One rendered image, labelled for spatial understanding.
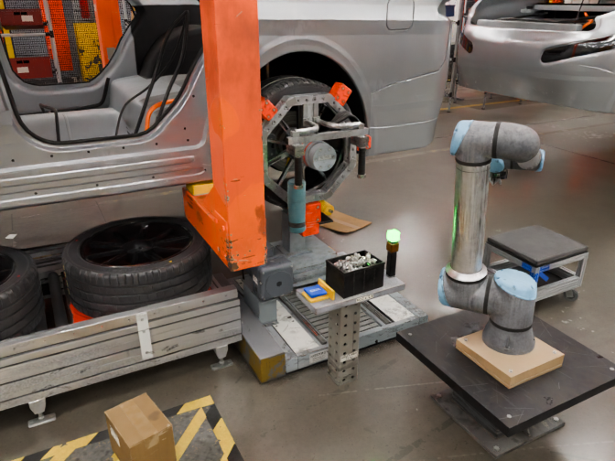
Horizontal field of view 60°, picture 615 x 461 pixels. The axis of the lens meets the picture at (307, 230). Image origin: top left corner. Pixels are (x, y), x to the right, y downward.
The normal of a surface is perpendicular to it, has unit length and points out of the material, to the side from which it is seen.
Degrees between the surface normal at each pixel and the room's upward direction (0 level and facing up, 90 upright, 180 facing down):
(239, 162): 90
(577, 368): 0
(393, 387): 0
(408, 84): 90
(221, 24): 90
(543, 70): 90
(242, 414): 0
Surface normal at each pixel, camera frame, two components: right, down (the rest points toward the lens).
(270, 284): 0.47, 0.36
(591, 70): -0.38, 0.36
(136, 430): 0.00, -0.91
